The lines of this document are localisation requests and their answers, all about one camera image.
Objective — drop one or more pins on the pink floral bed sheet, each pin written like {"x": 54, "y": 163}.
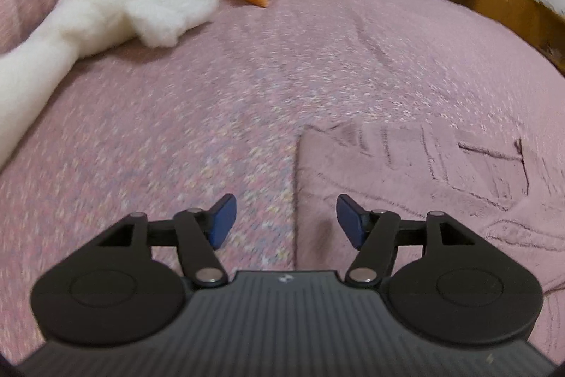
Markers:
{"x": 198, "y": 94}

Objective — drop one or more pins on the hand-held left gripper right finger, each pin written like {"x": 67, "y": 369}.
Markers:
{"x": 348, "y": 222}

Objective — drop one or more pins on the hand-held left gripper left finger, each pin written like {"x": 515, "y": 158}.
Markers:
{"x": 223, "y": 222}

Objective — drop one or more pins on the pink knit cardigan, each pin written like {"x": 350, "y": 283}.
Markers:
{"x": 397, "y": 182}

